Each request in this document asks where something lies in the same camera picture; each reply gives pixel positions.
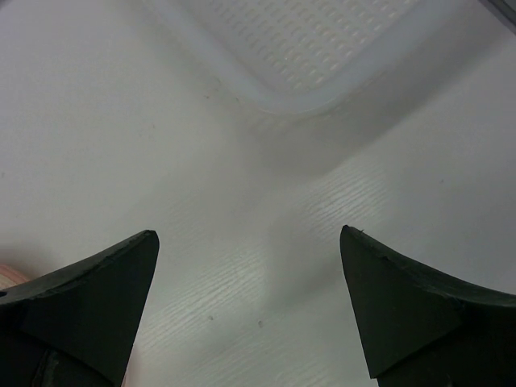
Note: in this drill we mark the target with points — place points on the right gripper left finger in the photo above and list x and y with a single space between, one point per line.
77 325

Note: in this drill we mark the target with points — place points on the white plastic basket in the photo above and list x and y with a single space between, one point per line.
301 57

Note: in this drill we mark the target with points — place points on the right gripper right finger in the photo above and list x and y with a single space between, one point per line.
422 327

